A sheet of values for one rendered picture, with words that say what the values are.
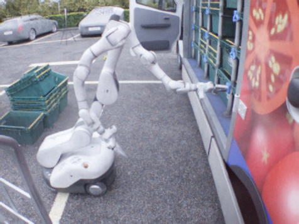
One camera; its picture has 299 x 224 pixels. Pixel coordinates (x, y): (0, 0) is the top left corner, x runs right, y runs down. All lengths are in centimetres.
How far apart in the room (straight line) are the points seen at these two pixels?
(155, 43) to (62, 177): 335
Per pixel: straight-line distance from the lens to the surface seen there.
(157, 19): 454
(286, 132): 79
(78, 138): 178
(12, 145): 70
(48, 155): 196
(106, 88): 156
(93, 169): 176
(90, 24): 1048
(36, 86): 290
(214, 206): 194
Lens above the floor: 146
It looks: 27 degrees down
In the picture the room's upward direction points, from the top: straight up
